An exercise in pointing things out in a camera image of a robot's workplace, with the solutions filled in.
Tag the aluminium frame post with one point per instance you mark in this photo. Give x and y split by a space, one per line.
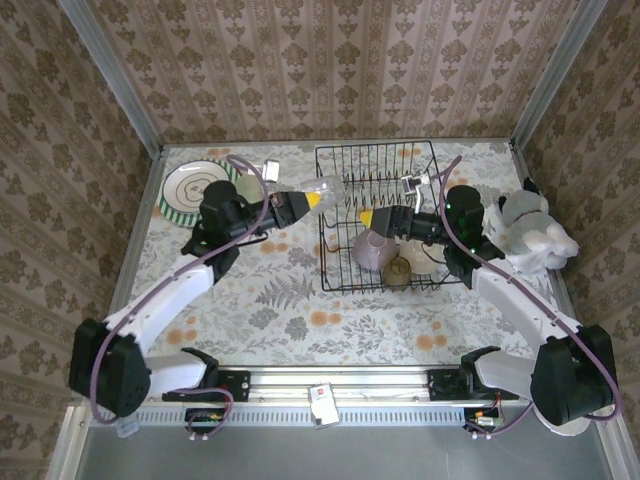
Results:
550 75
120 85

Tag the small white box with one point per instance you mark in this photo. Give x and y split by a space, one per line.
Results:
322 402

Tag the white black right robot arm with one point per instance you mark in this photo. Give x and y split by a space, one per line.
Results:
525 300

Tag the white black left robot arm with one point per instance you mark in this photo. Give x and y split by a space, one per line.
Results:
165 295

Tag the clear plastic bottle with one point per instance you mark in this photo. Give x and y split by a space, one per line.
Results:
126 429

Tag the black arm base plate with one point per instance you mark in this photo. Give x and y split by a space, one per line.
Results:
445 385
235 385

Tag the clear drinking glass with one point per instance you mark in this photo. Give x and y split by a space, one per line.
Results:
330 190

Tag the grey plush toy animal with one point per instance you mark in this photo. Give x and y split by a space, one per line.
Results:
530 220

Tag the aluminium table edge rail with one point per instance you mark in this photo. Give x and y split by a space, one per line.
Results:
141 222
520 160

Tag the aluminium mounting rail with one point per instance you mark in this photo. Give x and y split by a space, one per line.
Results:
350 382

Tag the amber glass cup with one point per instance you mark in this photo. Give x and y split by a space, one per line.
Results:
397 272

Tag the black power connector box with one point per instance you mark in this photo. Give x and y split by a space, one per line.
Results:
485 417
205 417

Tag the lilac cup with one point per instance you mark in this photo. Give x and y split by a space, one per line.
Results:
372 250

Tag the green striped plate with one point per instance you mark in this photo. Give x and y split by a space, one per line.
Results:
172 215

